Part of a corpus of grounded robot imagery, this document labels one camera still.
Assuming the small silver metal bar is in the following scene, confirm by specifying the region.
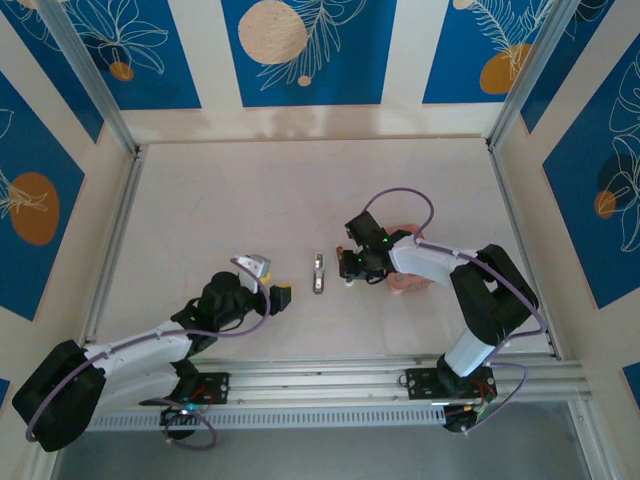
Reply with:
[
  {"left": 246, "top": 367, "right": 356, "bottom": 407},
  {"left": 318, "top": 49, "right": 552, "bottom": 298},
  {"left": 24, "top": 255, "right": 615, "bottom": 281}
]
[{"left": 311, "top": 252, "right": 327, "bottom": 296}]

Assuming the pink sponge block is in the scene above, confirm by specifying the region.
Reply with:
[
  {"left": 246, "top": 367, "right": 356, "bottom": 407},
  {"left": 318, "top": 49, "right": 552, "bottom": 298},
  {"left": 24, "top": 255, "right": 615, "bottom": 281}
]
[{"left": 382, "top": 223, "right": 432, "bottom": 297}]

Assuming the black controller board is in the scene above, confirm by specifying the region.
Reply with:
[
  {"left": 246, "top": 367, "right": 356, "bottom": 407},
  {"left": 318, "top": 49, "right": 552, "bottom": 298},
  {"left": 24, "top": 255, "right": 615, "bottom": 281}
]
[
  {"left": 159, "top": 402, "right": 201, "bottom": 431},
  {"left": 442, "top": 394, "right": 501, "bottom": 437}
]

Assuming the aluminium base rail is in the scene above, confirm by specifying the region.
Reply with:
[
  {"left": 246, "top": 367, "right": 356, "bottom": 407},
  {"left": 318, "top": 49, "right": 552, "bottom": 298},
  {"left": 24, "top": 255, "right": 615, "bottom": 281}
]
[{"left": 82, "top": 351, "right": 586, "bottom": 410}]

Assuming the grey slotted cable duct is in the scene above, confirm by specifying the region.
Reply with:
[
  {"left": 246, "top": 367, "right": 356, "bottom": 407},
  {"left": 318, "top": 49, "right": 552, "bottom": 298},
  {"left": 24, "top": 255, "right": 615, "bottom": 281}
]
[{"left": 84, "top": 405, "right": 449, "bottom": 432}]

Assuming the aluminium side rail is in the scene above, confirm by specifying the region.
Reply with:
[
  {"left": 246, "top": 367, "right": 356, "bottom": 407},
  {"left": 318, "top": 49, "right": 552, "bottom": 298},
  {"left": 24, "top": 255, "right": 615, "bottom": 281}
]
[
  {"left": 487, "top": 144, "right": 561, "bottom": 359},
  {"left": 82, "top": 147, "right": 149, "bottom": 346}
]

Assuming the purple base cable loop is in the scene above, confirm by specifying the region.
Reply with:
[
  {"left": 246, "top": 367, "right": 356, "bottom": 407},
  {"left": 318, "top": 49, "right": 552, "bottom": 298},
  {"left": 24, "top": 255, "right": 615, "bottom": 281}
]
[
  {"left": 163, "top": 397, "right": 219, "bottom": 449},
  {"left": 469, "top": 362, "right": 531, "bottom": 436}
]

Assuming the blue floral wall panel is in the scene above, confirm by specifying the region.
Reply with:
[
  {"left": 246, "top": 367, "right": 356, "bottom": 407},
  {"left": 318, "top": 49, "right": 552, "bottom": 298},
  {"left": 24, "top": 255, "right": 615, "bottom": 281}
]
[
  {"left": 0, "top": 7, "right": 105, "bottom": 145},
  {"left": 0, "top": 69, "right": 86, "bottom": 322},
  {"left": 221, "top": 0, "right": 399, "bottom": 108},
  {"left": 63, "top": 0, "right": 202, "bottom": 111},
  {"left": 542, "top": 47, "right": 640, "bottom": 310},
  {"left": 519, "top": 0, "right": 640, "bottom": 135},
  {"left": 422, "top": 0, "right": 569, "bottom": 105}
]

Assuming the aluminium frame post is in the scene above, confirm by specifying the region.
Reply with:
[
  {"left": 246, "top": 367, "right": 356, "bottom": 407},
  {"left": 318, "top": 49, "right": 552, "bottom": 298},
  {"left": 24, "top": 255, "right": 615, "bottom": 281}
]
[
  {"left": 37, "top": 0, "right": 144, "bottom": 156},
  {"left": 567, "top": 399, "right": 609, "bottom": 480},
  {"left": 27, "top": 444, "right": 66, "bottom": 480},
  {"left": 484, "top": 0, "right": 594, "bottom": 151}
]

